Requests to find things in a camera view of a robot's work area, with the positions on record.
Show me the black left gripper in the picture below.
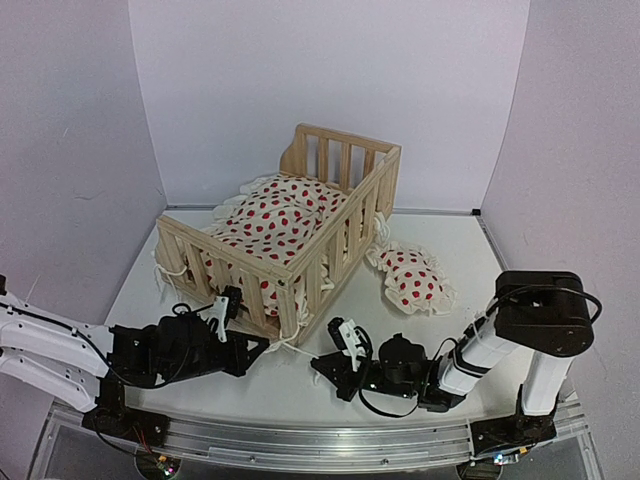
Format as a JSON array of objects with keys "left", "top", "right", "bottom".
[{"left": 161, "top": 330, "right": 267, "bottom": 385}]

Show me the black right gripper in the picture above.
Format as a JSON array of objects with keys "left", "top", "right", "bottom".
[{"left": 313, "top": 351, "right": 418, "bottom": 402}]

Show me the white mattress tie string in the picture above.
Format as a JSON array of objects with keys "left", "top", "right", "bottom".
[{"left": 264, "top": 327, "right": 316, "bottom": 356}]

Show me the wooden pet bed frame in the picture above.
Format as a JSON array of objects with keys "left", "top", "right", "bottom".
[{"left": 154, "top": 124, "right": 401, "bottom": 344}]

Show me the strawberry print ruffled mattress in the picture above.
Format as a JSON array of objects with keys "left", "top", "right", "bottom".
[{"left": 202, "top": 174, "right": 348, "bottom": 326}]

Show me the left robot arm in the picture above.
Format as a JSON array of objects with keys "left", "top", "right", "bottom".
[{"left": 1, "top": 286, "right": 270, "bottom": 437}]

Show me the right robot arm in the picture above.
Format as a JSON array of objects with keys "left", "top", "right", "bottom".
[{"left": 310, "top": 270, "right": 603, "bottom": 443}]

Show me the strawberry print small pillow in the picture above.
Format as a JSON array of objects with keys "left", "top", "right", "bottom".
[{"left": 365, "top": 241, "right": 457, "bottom": 316}]

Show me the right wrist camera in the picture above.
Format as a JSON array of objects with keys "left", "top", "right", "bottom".
[{"left": 328, "top": 317, "right": 372, "bottom": 372}]

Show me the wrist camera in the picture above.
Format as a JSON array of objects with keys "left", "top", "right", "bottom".
[
  {"left": 208, "top": 285, "right": 242, "bottom": 343},
  {"left": 328, "top": 317, "right": 372, "bottom": 372}
]

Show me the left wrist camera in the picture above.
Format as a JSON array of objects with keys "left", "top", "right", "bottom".
[{"left": 208, "top": 285, "right": 242, "bottom": 343}]

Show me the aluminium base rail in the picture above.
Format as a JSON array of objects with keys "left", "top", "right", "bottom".
[{"left": 47, "top": 394, "right": 586, "bottom": 464}]

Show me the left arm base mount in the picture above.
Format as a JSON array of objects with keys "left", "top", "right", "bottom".
[{"left": 82, "top": 382, "right": 170, "bottom": 447}]

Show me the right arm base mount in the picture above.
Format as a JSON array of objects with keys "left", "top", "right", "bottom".
[{"left": 470, "top": 406, "right": 557, "bottom": 460}]

